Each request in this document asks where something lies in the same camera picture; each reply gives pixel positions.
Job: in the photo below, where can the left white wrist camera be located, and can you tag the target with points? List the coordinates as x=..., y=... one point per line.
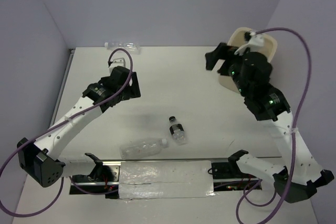
x=118, y=62

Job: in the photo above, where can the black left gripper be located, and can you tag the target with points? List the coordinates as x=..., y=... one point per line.
x=133, y=91

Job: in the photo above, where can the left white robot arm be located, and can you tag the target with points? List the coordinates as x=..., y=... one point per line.
x=42, y=159

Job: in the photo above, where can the small black label bottle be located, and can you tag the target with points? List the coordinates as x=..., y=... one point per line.
x=177, y=131

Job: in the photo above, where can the clear bottle at back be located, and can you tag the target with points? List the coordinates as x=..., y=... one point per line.
x=132, y=48

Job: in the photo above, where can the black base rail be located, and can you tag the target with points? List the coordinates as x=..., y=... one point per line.
x=222, y=173

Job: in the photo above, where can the beige plastic bin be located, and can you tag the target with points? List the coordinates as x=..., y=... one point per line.
x=237, y=39

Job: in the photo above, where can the large clear front bottle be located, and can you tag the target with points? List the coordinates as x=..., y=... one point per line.
x=143, y=148

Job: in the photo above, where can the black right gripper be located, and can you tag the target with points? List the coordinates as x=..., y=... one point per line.
x=220, y=52

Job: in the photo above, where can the white foil cover sheet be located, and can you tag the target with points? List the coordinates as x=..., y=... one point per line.
x=165, y=179

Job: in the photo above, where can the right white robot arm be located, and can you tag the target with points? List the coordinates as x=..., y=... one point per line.
x=301, y=175

